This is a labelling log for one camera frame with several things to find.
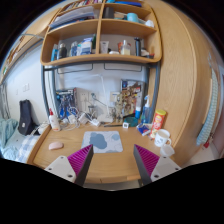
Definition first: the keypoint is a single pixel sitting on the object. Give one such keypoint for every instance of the black pen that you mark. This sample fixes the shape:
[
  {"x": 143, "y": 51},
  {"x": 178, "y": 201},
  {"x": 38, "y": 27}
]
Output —
[{"x": 116, "y": 125}]

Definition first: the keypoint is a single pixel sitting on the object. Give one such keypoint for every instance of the white bottle with red cap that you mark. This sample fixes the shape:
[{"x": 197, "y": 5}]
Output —
[{"x": 54, "y": 121}]

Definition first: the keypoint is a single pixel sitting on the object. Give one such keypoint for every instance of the light blue bedding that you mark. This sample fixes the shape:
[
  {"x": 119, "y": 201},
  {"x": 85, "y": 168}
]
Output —
[{"x": 13, "y": 145}]

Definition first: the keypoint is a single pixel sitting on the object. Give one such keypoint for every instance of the teal cup on shelf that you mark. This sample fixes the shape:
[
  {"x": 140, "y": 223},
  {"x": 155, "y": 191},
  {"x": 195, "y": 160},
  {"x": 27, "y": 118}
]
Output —
[{"x": 132, "y": 17}]

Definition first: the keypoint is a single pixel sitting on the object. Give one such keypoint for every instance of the pink computer mouse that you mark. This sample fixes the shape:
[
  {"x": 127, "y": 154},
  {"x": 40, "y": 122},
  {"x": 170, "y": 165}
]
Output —
[{"x": 56, "y": 145}]

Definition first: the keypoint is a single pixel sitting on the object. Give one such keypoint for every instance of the black bag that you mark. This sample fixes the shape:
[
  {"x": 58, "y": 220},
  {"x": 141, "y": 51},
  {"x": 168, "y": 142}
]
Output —
[{"x": 26, "y": 123}]

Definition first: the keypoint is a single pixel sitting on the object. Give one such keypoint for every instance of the blue snack packet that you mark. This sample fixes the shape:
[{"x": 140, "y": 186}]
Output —
[{"x": 143, "y": 129}]

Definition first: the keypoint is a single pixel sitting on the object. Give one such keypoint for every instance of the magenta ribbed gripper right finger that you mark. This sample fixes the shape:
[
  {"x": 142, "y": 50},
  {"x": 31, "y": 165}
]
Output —
[{"x": 151, "y": 167}]

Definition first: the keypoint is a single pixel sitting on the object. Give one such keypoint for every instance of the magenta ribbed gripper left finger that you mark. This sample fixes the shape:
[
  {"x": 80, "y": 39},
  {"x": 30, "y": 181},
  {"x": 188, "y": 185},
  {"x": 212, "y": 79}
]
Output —
[{"x": 73, "y": 168}]

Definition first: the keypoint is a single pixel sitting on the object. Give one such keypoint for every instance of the wooden wardrobe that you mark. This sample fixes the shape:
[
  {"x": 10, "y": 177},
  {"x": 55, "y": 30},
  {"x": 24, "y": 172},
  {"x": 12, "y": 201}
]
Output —
[{"x": 188, "y": 65}]

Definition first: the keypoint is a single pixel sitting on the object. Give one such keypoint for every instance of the grey cloud-pattern mouse pad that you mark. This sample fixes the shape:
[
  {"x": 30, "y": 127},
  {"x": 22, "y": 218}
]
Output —
[{"x": 103, "y": 141}]

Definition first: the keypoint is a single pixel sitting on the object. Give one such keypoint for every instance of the small white cube clock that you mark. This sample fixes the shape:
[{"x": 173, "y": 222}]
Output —
[{"x": 125, "y": 125}]

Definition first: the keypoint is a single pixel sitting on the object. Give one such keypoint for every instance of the blue spray bottle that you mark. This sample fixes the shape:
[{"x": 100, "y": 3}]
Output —
[{"x": 146, "y": 110}]

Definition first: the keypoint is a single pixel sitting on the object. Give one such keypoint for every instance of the white mug with print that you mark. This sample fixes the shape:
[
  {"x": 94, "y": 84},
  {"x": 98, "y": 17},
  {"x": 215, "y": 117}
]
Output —
[{"x": 162, "y": 137}]

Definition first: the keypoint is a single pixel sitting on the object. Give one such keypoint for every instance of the gold robot figure box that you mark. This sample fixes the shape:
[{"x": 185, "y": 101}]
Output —
[{"x": 132, "y": 95}]

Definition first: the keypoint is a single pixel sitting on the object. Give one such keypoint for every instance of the clear plastic cup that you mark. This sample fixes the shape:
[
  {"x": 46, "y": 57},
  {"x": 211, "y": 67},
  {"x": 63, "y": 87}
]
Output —
[{"x": 166, "y": 150}]

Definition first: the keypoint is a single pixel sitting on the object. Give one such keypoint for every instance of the blue robot figure box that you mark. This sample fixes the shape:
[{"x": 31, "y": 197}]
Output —
[{"x": 67, "y": 100}]

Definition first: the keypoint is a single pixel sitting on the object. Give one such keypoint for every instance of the wooden wall shelf unit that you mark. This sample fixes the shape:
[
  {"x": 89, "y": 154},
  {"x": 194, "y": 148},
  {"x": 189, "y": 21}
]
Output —
[{"x": 114, "y": 30}]

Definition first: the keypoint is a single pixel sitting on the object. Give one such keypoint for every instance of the yellow red chips can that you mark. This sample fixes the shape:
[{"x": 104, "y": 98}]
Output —
[{"x": 157, "y": 122}]

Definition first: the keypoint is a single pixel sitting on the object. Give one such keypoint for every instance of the white power strip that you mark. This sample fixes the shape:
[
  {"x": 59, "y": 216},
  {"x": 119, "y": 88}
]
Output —
[{"x": 95, "y": 122}]

